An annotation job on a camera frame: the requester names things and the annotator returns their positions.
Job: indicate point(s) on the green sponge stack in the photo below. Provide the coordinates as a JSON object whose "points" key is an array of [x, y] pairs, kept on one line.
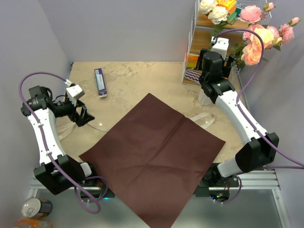
{"points": [[232, 18]]}

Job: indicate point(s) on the white rose stem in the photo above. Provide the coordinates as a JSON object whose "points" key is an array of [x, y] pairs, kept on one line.
{"points": [[218, 15]]}

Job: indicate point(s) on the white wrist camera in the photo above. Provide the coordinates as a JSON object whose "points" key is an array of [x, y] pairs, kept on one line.
{"points": [[74, 93], [220, 45]]}

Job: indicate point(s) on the purple toothpaste box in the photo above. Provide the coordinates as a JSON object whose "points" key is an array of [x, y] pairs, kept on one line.
{"points": [[100, 82]]}

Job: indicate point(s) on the aluminium rail frame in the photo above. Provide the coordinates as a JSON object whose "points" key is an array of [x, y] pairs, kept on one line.
{"points": [[258, 205]]}

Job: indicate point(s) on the red wrapping paper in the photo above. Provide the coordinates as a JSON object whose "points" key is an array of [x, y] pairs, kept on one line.
{"points": [[153, 160]]}

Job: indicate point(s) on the pink rose bouquet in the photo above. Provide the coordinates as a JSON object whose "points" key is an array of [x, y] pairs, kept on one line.
{"points": [[251, 49]]}

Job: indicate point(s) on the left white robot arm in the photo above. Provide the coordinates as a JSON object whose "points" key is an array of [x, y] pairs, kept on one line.
{"points": [[55, 165]]}

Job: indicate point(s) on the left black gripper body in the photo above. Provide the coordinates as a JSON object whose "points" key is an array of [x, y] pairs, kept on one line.
{"points": [[64, 109]]}

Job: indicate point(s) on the pink rose stem three blooms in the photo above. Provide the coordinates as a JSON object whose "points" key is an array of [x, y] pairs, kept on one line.
{"points": [[285, 31]]}

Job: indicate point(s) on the beige printed ribbon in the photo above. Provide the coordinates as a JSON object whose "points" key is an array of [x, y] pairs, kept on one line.
{"points": [[204, 120]]}

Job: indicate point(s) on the orange box shelf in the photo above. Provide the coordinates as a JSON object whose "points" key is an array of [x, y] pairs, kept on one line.
{"points": [[192, 61], [230, 5]]}

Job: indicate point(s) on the silver top tin can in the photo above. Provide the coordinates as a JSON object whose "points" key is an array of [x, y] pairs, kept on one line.
{"points": [[36, 208]]}

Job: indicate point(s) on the orange box bottom shelf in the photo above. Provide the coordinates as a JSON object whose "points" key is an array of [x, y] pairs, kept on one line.
{"points": [[192, 61]]}

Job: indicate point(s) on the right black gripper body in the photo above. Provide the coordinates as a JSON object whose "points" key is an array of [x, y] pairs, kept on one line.
{"points": [[224, 69]]}

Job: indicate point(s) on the pink rose stem two blooms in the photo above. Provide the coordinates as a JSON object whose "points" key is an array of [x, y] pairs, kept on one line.
{"points": [[253, 14]]}

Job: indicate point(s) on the orange plastic bottle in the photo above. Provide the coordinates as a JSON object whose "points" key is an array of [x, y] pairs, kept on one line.
{"points": [[33, 223]]}

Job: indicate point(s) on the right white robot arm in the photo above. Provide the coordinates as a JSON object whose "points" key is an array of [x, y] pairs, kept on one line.
{"points": [[256, 151]]}

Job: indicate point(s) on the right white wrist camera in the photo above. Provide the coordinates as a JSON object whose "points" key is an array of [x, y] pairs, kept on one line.
{"points": [[220, 45]]}

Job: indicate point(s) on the purple wavy pattern cloth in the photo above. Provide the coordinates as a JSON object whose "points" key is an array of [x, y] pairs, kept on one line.
{"points": [[192, 75]]}

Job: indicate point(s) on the white ribbed vase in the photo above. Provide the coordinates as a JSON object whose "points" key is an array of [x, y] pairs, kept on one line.
{"points": [[203, 99]]}

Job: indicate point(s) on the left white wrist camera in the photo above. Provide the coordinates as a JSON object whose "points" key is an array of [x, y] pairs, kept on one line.
{"points": [[74, 93]]}

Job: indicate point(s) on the orange box top shelf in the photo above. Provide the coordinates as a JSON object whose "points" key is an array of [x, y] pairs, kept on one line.
{"points": [[230, 5]]}

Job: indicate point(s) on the white wire shelf rack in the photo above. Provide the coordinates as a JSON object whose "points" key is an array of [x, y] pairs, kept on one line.
{"points": [[201, 27]]}

